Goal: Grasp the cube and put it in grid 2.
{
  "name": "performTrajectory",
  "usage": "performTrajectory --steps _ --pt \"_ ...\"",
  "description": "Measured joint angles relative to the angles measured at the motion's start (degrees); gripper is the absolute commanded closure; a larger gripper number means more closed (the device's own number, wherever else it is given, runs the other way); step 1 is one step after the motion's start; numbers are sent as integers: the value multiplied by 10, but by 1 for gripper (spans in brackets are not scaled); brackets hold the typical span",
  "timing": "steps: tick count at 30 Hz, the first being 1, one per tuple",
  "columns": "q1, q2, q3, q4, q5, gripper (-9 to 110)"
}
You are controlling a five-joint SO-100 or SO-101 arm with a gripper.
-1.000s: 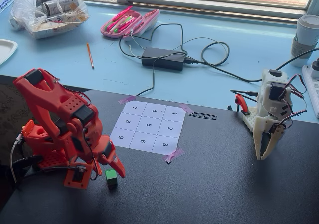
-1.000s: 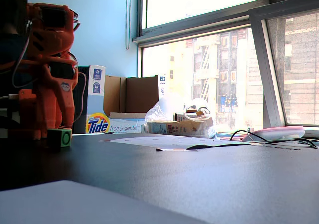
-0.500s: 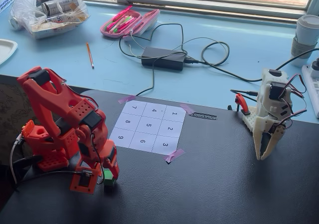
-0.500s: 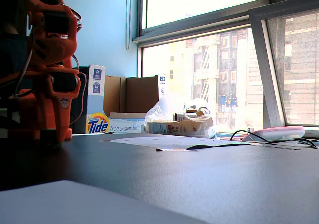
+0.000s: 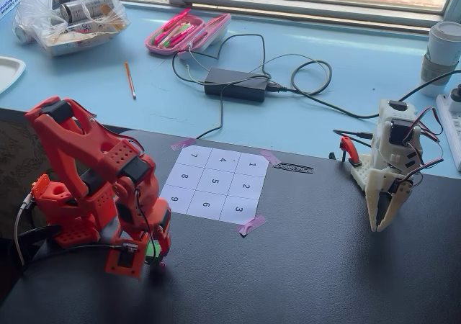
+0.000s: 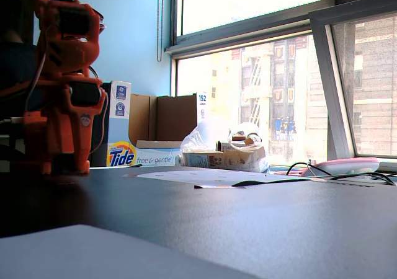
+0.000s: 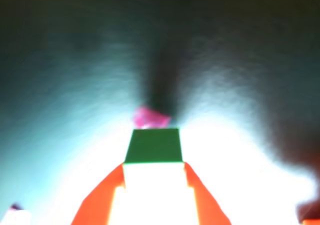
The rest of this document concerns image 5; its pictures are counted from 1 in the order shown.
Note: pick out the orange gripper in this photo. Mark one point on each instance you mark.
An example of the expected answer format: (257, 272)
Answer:
(163, 227)

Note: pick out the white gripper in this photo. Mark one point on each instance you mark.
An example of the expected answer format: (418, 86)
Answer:
(390, 203)

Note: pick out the green cube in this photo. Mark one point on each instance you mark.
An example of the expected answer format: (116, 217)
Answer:
(151, 251)

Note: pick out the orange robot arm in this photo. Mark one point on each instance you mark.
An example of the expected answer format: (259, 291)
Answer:
(54, 129)

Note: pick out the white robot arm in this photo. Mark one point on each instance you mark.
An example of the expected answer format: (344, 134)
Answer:
(381, 151)

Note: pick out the white numbered grid paper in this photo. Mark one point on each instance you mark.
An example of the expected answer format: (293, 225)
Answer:
(216, 181)

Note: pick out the orange table clamp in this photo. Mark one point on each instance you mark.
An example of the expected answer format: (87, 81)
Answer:
(351, 149)

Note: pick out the black striped sticker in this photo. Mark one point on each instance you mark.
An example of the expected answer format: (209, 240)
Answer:
(293, 168)

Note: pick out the pink tape strip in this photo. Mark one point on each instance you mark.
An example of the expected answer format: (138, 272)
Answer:
(183, 144)
(252, 224)
(270, 157)

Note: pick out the white power strip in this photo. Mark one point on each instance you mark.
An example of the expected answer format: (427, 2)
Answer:
(452, 129)

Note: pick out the black table clamp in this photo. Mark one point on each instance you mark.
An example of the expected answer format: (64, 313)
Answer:
(39, 232)

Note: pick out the black power plug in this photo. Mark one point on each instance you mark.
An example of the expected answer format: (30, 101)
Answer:
(457, 93)

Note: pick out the person in dark clothes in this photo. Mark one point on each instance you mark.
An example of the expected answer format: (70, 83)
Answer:
(14, 158)

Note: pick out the orange pencil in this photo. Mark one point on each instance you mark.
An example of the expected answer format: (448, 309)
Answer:
(130, 80)

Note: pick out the white paper coffee cup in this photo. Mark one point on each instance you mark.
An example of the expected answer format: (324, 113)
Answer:
(443, 50)

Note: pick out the black power adapter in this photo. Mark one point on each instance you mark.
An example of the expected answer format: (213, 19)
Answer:
(234, 83)

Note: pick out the printed food container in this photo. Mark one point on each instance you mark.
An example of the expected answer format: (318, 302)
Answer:
(72, 47)

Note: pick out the green highlighter pen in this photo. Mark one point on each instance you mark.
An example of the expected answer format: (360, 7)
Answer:
(182, 29)

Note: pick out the pink pencil case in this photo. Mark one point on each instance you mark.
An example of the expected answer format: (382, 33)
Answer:
(216, 36)

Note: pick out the white plastic tray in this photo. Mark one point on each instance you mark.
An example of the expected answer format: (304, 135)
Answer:
(9, 72)

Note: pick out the pink pen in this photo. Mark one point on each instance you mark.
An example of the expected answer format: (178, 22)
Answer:
(178, 19)

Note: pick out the silver drink can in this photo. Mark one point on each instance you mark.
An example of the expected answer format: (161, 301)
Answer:
(86, 9)

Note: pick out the clear plastic bag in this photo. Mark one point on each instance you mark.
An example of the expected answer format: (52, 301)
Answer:
(32, 11)

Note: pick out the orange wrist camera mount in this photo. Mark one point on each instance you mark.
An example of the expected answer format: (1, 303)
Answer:
(115, 266)

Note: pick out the grey window frame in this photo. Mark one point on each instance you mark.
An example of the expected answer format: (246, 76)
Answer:
(288, 9)

